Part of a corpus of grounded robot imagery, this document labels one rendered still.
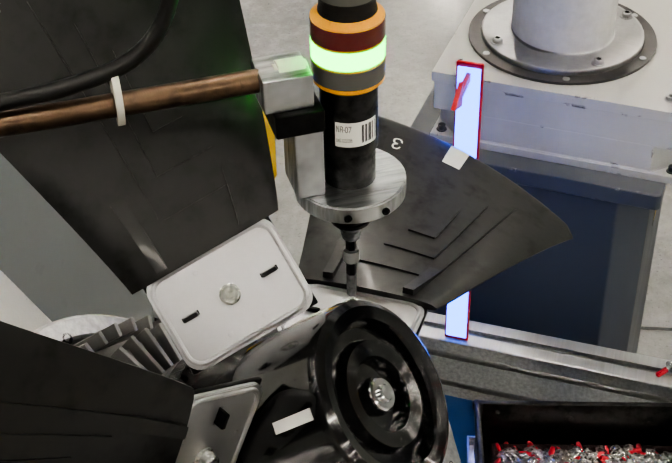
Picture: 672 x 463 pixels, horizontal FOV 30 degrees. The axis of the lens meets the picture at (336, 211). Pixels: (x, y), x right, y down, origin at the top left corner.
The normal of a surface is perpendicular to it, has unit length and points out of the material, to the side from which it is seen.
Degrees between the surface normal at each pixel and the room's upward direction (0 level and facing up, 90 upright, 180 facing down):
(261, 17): 0
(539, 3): 90
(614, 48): 0
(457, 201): 17
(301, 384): 53
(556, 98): 90
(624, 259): 90
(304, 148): 90
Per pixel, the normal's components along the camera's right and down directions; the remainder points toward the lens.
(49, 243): 0.95, 0.18
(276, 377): -0.70, -0.37
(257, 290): 0.08, 0.00
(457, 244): 0.23, -0.83
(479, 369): -0.31, 0.58
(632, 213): 0.42, 0.54
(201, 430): 0.71, 0.46
